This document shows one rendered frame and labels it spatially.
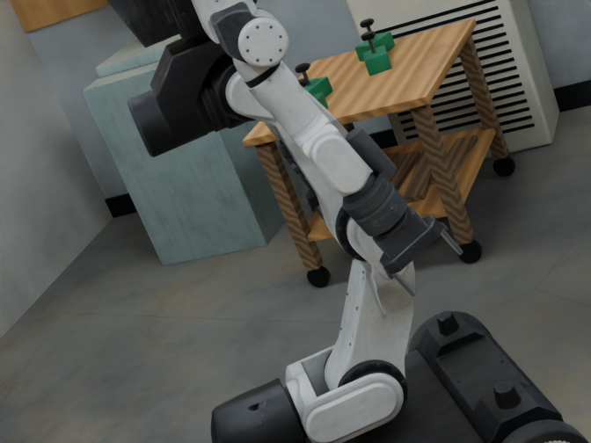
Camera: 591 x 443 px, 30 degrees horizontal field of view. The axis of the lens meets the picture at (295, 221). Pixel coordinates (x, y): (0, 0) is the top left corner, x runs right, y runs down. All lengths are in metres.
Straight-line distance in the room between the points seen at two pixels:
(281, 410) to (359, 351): 0.19
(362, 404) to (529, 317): 0.79
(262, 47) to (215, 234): 2.22
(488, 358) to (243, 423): 0.54
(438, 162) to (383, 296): 1.00
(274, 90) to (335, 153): 0.14
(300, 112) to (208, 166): 2.01
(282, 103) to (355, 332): 0.57
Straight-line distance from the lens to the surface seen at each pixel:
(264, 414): 2.18
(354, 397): 2.15
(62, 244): 4.49
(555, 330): 2.76
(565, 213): 3.31
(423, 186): 3.27
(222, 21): 1.70
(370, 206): 1.82
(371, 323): 2.14
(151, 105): 1.96
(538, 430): 2.09
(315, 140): 1.76
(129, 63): 3.85
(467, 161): 3.40
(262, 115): 1.93
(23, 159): 4.41
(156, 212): 3.94
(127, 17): 1.87
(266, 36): 1.70
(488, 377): 2.29
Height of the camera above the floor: 1.40
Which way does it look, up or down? 21 degrees down
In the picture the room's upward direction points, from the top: 22 degrees counter-clockwise
